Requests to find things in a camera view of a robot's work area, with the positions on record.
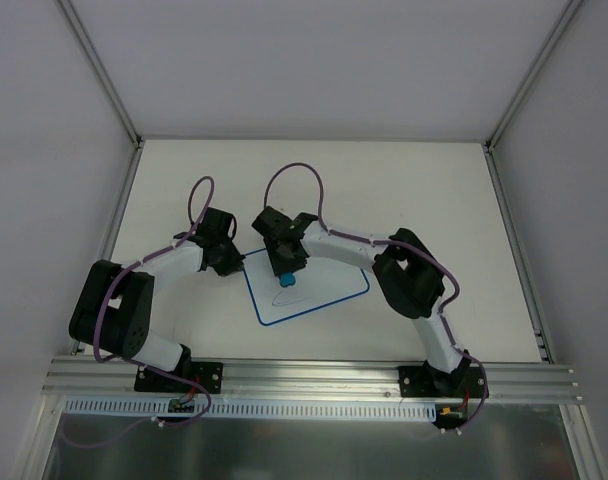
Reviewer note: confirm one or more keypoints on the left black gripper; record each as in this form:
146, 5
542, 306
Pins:
229, 260

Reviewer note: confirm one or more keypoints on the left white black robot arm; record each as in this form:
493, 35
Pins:
115, 305

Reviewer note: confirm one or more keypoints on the aluminium frame post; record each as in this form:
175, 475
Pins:
544, 52
87, 46

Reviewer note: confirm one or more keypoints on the white slotted cable duct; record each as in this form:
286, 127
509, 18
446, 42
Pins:
396, 411

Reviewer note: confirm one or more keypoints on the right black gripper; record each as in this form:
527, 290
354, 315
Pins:
288, 256

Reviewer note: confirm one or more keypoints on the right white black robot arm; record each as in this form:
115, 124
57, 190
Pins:
410, 278

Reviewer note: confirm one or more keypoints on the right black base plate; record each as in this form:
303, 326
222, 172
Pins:
422, 381

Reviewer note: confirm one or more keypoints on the right aluminium frame post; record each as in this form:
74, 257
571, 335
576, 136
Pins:
544, 52

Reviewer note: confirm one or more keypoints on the blue foam whiteboard eraser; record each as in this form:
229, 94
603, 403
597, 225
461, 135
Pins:
286, 280

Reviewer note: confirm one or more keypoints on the aluminium extrusion rail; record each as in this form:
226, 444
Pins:
509, 383

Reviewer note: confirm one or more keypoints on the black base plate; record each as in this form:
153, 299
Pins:
422, 381
207, 374

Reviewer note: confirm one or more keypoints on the blue-framed small whiteboard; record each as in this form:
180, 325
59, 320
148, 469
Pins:
321, 284

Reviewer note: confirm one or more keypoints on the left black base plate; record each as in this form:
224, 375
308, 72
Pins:
207, 374

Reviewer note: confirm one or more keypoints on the left aluminium frame post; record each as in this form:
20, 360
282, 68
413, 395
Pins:
87, 46

